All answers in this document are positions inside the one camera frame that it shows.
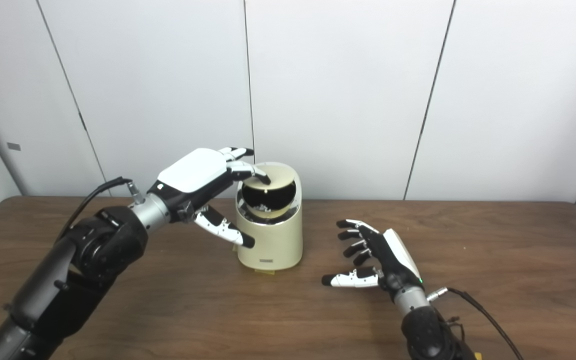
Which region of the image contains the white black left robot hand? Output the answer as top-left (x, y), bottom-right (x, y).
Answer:
top-left (147, 146), bottom-right (272, 249)

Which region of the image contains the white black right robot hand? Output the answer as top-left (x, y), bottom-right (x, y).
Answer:
top-left (321, 219), bottom-right (425, 304)

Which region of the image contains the round cream bin lid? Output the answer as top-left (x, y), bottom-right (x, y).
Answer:
top-left (241, 165), bottom-right (298, 192)

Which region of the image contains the cream-colored desktop bin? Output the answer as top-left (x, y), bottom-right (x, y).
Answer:
top-left (235, 161), bottom-right (304, 273)

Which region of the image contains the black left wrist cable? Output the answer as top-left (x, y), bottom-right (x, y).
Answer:
top-left (55, 176), bottom-right (146, 246)

